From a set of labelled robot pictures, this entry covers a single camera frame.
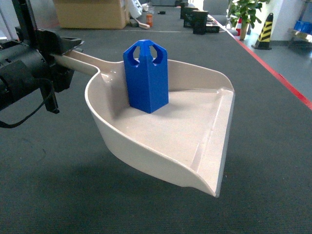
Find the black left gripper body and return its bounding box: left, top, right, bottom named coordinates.
left=14, top=26, right=85, bottom=93

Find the blue plastic part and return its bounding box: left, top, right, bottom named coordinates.
left=123, top=39, right=169, bottom=114

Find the beige plastic dustpan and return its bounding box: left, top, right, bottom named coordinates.
left=55, top=51, right=235, bottom=197

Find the large open cardboard box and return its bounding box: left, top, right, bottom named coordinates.
left=53, top=0, right=130, bottom=29

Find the orange bottle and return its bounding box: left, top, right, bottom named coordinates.
left=146, top=13, right=153, bottom=27

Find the black stand rear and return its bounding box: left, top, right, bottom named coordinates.
left=182, top=7, right=198, bottom=28

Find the grey office chair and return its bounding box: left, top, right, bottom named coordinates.
left=203, top=0, right=229, bottom=33

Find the red white traffic cone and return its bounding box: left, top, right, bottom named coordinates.
left=235, top=18, right=242, bottom=36

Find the green potted plant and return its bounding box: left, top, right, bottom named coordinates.
left=229, top=0, right=270, bottom=41

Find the yellow black striped cone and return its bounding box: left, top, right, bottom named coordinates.
left=252, top=13, right=273, bottom=50

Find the black cable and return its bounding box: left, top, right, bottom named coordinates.
left=0, top=78, right=56, bottom=129

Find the beige brush with handle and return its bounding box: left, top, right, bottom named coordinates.
left=129, top=19, right=150, bottom=30

